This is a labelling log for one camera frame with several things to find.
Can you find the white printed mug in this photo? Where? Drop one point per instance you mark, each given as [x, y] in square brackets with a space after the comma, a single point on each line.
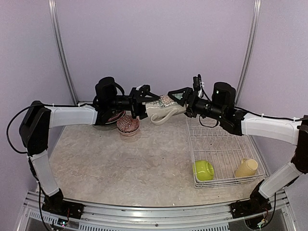
[160, 111]

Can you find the right aluminium corner post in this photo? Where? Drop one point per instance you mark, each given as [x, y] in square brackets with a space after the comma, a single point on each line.
[250, 43]

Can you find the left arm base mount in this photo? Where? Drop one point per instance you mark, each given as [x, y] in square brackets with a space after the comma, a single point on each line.
[72, 209]

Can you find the yellow cup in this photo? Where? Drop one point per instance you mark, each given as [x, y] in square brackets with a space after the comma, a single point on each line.
[247, 168]

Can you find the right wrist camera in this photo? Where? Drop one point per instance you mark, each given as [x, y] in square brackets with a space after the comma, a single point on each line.
[198, 85]

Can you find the aluminium front rail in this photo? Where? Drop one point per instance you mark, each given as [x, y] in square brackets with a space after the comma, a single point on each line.
[102, 217]

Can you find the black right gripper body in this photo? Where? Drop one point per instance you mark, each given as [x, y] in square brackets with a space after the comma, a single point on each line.
[193, 105]

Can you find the aluminium corner post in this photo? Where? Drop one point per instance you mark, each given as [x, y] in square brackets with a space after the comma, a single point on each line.
[61, 52]
[250, 43]

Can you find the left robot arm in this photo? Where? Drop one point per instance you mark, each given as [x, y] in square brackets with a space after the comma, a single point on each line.
[40, 118]

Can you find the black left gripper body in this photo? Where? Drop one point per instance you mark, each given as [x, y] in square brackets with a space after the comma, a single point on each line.
[134, 105]

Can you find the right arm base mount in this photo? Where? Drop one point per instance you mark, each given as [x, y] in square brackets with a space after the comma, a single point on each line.
[246, 208]

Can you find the blue white zigzag bowl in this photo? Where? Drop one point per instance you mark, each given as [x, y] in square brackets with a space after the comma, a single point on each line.
[127, 122]

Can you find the left aluminium corner post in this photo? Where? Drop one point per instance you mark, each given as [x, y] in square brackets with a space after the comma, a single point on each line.
[61, 52]

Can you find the pink polka dot plate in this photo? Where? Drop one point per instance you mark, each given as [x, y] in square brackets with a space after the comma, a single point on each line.
[116, 116]

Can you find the black rimmed striped plate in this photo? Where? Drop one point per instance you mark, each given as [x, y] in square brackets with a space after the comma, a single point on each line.
[99, 122]

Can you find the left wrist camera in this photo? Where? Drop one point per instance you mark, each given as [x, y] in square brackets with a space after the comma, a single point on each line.
[143, 89]

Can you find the white red patterned bowl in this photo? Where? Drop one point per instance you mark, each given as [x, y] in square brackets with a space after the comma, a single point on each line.
[128, 133]

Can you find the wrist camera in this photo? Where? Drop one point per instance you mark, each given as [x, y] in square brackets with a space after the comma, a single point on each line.
[143, 89]
[198, 85]

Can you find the white wire dish rack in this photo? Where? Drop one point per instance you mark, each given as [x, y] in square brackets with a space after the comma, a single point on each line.
[223, 151]

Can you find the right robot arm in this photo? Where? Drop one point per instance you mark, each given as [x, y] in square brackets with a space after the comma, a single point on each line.
[221, 107]

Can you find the lime green bowl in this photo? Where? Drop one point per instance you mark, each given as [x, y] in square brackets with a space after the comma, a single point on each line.
[203, 170]

